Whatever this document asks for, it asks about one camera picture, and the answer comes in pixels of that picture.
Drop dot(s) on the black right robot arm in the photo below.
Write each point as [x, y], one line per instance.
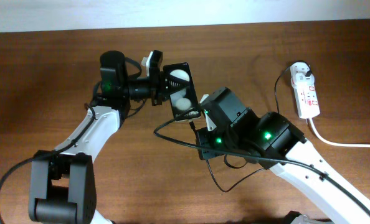
[280, 147]

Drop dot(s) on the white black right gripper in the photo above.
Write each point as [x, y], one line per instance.
[205, 150]

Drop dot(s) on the white power strip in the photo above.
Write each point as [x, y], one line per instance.
[306, 101]

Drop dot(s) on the white charger adapter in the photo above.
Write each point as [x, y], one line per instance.
[301, 74]

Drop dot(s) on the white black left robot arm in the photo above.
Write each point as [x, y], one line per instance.
[63, 186]

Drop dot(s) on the black Galaxy flip phone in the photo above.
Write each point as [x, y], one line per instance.
[183, 102]

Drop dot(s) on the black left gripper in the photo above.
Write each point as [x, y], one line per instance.
[162, 92]

